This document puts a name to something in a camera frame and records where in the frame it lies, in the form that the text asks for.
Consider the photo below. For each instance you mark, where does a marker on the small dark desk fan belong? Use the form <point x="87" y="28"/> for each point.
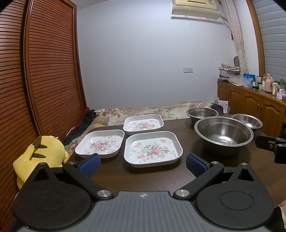
<point x="236" y="61"/>

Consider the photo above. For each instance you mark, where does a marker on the clear plastic bag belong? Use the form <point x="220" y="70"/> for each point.
<point x="236" y="80"/>

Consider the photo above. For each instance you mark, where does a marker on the blue box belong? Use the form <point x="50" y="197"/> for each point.
<point x="249" y="80"/>

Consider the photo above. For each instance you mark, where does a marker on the large steel bowl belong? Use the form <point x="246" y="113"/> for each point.
<point x="223" y="133"/>

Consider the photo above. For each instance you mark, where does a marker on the medium floral square plate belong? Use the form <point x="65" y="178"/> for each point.
<point x="100" y="145"/>

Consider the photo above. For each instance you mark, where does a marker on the wooden window frame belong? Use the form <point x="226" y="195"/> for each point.
<point x="257" y="40"/>

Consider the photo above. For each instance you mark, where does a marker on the wall air conditioner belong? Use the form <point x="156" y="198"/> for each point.
<point x="194" y="10"/>

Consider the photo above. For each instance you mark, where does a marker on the stack of folded cloths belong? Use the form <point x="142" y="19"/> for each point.
<point x="228" y="71"/>

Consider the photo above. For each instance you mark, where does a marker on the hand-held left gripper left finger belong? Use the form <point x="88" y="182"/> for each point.
<point x="90" y="164"/>

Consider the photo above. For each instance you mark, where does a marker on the small steel bowl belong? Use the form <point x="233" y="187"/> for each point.
<point x="247" y="121"/>

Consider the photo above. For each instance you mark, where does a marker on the floral bed blanket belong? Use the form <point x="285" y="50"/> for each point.
<point x="125" y="111"/>

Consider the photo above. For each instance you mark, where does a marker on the white jar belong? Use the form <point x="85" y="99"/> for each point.
<point x="275" y="88"/>

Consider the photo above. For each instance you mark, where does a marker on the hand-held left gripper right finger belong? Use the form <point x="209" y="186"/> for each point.
<point x="196" y="165"/>

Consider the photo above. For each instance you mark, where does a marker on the yellow plush toy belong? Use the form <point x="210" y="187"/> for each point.
<point x="44" y="154"/>

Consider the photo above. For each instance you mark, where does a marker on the dark blue cloth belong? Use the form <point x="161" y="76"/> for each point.
<point x="216" y="108"/>

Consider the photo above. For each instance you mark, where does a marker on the pink thermos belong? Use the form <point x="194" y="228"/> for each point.
<point x="268" y="83"/>

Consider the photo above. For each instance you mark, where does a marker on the medium steel bowl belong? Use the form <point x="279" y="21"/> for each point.
<point x="201" y="112"/>

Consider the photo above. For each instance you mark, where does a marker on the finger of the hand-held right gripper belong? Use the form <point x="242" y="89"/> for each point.
<point x="265" y="142"/>

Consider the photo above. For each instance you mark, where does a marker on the small green plant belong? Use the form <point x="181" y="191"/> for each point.
<point x="282" y="84"/>

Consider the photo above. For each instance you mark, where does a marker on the purple tissue box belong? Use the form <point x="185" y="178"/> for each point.
<point x="281" y="94"/>

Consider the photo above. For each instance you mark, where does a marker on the dark flat box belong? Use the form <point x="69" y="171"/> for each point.
<point x="223" y="80"/>

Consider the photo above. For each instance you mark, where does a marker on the dark navy red cloth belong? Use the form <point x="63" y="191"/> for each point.
<point x="83" y="125"/>

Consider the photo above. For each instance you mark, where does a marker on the grey window blind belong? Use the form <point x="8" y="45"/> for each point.
<point x="274" y="40"/>

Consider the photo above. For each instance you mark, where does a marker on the wooden louvered wardrobe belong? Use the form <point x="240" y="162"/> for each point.
<point x="49" y="67"/>

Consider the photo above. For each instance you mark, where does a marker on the white wall socket strip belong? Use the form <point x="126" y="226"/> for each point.
<point x="190" y="101"/>

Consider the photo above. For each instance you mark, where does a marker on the wooden cabinet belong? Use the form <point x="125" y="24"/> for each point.
<point x="252" y="104"/>

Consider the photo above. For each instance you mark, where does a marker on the beige curtain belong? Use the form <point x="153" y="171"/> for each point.
<point x="238" y="40"/>

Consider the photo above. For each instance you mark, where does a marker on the large floral square plate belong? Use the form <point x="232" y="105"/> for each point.
<point x="154" y="150"/>

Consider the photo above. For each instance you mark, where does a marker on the white paper bag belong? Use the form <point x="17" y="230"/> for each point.
<point x="223" y="105"/>

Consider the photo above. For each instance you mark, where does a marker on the white wall switch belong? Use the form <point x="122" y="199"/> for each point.
<point x="188" y="69"/>

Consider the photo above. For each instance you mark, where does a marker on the small floral square plate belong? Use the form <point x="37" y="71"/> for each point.
<point x="143" y="125"/>

